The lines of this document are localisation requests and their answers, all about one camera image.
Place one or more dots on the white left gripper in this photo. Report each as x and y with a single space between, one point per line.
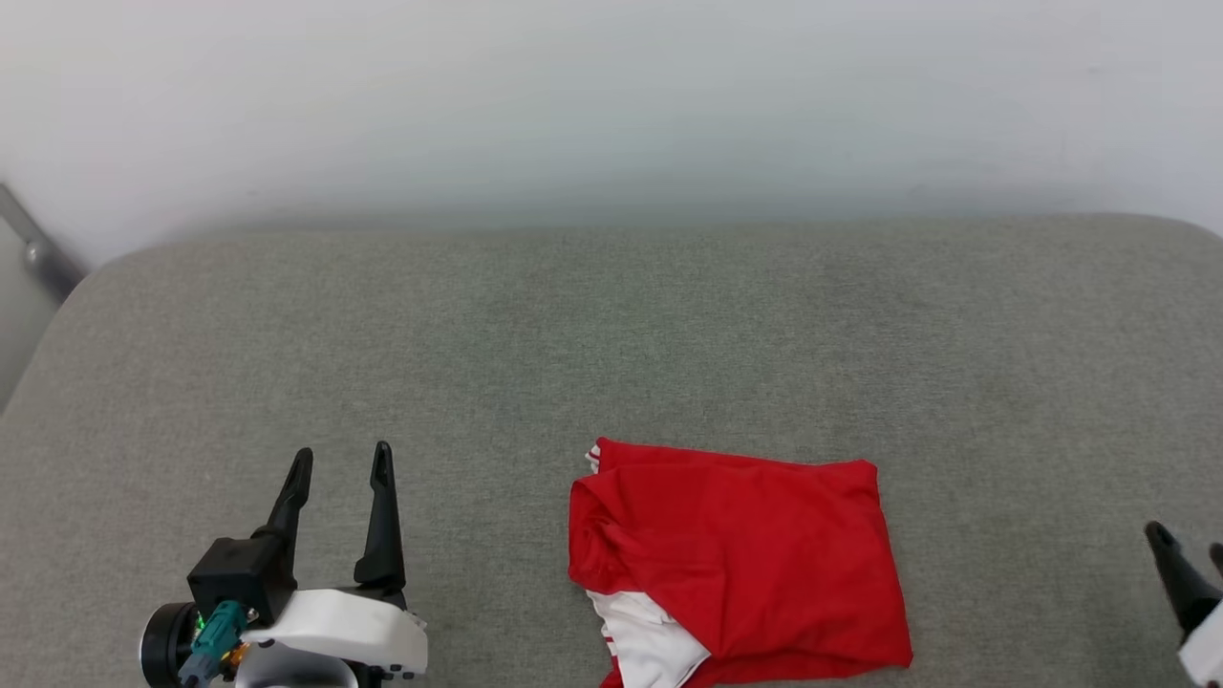
344 626

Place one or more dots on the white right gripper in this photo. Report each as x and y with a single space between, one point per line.
1209 650

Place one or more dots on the red jersey with white trim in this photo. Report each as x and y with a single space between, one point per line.
745 554

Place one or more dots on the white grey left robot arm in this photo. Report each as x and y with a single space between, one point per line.
296 674

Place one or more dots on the grey metal pole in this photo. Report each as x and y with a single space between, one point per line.
38 253

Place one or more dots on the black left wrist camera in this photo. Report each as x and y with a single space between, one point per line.
239 573

